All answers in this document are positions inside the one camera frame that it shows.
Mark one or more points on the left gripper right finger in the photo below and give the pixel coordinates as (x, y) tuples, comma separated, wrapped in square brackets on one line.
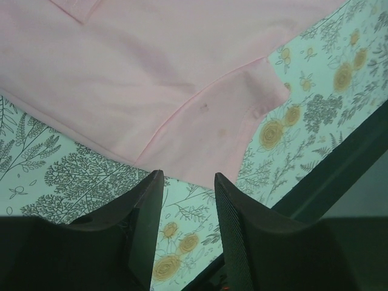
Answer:
[(264, 250)]

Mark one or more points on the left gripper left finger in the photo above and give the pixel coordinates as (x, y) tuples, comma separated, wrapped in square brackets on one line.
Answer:
[(111, 248)]

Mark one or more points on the pink t shirt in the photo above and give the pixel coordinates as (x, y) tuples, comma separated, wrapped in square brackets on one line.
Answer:
[(180, 86)]

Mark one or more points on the floral table mat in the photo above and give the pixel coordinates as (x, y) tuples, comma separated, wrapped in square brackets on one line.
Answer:
[(336, 73)]

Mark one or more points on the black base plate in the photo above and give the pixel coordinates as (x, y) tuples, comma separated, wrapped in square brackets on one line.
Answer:
[(317, 192)]

